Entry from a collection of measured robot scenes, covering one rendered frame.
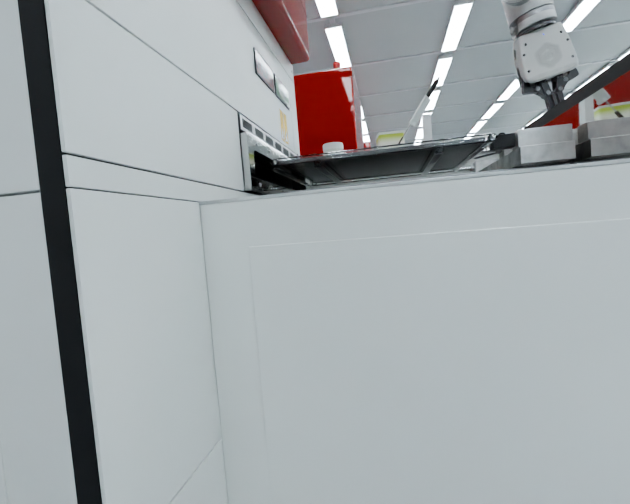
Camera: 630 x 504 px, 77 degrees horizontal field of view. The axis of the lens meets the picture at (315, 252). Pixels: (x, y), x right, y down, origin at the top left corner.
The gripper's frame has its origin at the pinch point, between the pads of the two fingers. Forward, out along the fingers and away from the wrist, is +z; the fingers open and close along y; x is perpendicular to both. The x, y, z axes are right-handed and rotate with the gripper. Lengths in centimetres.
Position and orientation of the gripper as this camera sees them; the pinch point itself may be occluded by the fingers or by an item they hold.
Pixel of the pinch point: (555, 104)
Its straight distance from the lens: 100.2
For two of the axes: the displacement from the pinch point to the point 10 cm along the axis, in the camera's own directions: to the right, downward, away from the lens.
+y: 9.4, -2.7, -2.0
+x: 1.9, -0.7, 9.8
